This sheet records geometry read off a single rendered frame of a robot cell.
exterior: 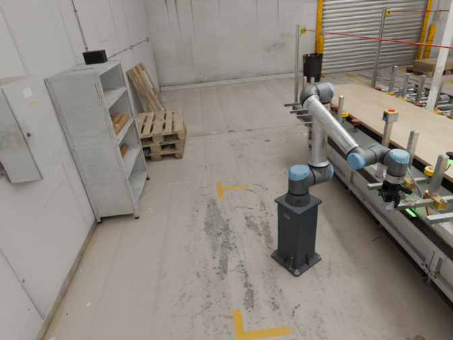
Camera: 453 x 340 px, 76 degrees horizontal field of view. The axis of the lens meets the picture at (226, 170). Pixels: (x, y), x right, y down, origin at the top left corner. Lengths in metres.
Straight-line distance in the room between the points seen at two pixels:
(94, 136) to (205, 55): 6.48
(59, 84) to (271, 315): 2.52
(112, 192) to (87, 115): 0.83
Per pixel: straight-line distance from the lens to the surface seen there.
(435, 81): 3.50
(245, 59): 9.20
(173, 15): 9.04
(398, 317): 2.49
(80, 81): 2.88
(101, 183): 3.22
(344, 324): 2.35
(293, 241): 2.38
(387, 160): 1.75
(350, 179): 3.43
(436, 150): 2.61
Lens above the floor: 1.90
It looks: 28 degrees down
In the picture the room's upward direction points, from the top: 6 degrees counter-clockwise
